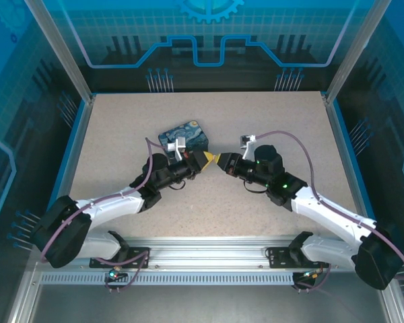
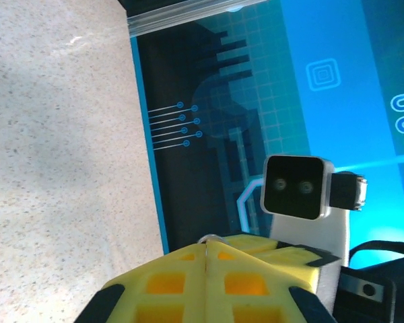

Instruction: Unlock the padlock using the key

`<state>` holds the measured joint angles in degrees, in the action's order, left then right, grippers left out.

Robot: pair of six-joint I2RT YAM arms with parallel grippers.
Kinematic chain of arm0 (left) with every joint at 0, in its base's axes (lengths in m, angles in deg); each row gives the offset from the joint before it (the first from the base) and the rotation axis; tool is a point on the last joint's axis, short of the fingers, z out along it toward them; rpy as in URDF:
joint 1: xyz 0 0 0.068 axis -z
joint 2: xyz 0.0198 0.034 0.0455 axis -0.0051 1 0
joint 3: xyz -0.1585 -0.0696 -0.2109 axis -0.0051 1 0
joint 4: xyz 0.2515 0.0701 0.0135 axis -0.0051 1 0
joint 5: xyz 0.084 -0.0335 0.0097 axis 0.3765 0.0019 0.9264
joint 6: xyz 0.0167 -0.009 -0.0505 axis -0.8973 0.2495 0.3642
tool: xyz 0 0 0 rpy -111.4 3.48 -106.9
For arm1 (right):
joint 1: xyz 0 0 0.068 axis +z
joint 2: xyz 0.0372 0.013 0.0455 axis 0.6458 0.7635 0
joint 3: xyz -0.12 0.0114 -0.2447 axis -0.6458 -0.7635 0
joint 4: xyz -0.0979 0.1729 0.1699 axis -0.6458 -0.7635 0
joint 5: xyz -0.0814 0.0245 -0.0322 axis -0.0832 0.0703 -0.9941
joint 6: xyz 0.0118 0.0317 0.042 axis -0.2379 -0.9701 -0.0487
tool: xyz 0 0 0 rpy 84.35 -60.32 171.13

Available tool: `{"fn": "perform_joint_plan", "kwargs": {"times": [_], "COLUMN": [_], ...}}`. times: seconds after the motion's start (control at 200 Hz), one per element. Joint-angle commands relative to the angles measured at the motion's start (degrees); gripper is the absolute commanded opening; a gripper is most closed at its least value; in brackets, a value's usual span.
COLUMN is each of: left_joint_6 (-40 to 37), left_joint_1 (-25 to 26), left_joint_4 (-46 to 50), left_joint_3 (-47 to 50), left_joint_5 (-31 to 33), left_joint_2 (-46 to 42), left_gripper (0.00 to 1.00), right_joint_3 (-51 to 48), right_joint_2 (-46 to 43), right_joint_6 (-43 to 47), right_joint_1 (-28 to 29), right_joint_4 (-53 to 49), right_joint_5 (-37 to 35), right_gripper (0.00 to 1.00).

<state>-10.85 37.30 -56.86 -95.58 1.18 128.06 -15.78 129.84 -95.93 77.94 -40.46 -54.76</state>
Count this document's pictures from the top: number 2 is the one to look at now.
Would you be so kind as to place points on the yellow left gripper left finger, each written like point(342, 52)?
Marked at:
point(188, 269)

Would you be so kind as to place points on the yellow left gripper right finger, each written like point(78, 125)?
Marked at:
point(215, 269)

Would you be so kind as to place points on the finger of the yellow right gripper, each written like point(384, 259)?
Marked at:
point(289, 262)
point(252, 245)

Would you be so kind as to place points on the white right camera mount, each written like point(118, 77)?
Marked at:
point(303, 232)

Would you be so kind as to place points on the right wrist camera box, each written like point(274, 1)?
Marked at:
point(293, 185)

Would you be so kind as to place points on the aluminium frame post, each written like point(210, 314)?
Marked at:
point(175, 17)

